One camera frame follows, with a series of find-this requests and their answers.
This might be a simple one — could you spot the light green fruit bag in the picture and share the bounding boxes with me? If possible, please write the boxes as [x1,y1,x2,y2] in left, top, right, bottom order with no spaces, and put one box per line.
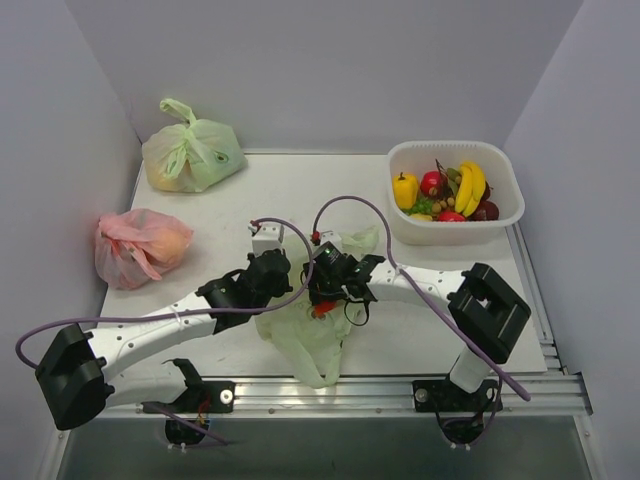
[254,226,379,389]

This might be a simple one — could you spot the yellow bell pepper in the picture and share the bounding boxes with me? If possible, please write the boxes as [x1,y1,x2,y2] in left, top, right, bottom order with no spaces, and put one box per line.
[392,172,420,210]

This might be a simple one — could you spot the red tomato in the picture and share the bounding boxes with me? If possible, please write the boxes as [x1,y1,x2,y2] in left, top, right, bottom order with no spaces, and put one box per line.
[437,211,467,222]

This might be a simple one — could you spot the brown longan bunch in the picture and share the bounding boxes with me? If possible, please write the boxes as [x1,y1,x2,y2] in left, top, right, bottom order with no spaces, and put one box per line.
[434,159,461,211]

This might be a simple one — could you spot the yellow banana bunch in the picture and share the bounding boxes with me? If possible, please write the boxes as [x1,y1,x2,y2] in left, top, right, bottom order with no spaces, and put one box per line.
[454,162,486,217]

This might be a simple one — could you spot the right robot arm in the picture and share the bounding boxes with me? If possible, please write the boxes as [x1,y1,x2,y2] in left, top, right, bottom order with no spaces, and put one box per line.
[302,242,531,409]

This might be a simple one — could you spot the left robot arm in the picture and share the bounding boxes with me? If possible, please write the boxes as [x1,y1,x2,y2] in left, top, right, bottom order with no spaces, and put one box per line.
[36,249,292,430]

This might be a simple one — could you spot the small yellow fruit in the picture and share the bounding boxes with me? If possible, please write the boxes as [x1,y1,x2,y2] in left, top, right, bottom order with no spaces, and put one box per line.
[410,213,432,222]

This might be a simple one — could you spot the pink knotted plastic bag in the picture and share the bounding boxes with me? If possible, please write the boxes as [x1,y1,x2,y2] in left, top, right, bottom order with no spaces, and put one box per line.
[94,208,193,290]

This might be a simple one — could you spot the green knotted plastic bag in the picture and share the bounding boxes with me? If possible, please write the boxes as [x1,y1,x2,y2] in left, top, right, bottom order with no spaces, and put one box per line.
[142,98,248,193]

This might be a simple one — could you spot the dark red fruit lower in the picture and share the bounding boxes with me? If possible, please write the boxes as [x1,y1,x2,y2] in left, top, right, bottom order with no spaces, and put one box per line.
[471,200,500,221]

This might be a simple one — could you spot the dark maroon fruit upper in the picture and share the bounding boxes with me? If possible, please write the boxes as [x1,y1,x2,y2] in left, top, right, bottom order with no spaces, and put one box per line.
[481,182,492,201]

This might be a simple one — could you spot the red apple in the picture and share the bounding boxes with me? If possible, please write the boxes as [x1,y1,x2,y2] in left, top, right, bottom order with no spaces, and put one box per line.
[420,170,446,198]

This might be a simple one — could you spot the white plastic basket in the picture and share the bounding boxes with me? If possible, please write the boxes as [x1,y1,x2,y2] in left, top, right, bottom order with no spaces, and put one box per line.
[386,140,525,246]

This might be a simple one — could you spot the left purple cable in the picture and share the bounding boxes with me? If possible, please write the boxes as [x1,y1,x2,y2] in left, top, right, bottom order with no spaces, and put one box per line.
[15,216,316,446]

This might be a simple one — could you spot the purple cable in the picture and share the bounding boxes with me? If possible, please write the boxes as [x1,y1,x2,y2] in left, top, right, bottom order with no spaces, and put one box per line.
[15,216,316,446]
[312,195,531,402]

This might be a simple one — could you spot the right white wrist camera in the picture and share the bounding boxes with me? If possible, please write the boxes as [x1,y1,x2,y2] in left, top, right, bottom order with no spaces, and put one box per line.
[310,230,342,247]

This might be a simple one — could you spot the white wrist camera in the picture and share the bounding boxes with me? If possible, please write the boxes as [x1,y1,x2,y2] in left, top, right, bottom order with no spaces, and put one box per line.
[310,230,342,247]
[248,221,284,256]

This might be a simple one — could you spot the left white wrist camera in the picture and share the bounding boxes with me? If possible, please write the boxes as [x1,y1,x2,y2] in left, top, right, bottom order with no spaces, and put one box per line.
[248,221,284,256]

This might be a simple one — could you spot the left black base bracket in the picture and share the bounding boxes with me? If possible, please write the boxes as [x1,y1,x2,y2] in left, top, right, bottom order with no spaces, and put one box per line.
[138,358,236,414]

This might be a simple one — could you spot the black base bracket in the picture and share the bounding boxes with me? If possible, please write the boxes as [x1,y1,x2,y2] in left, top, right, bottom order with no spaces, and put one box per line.
[412,380,452,413]
[138,358,236,414]

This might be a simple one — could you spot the right black base bracket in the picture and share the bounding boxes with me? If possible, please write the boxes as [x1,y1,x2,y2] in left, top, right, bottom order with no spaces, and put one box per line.
[412,380,452,413]

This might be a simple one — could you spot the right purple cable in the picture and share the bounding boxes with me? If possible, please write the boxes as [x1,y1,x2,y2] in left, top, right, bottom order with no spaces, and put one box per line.
[312,195,531,402]

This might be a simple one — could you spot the aluminium mounting rail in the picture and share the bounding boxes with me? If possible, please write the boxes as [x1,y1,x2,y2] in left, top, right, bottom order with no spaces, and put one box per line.
[99,374,595,417]

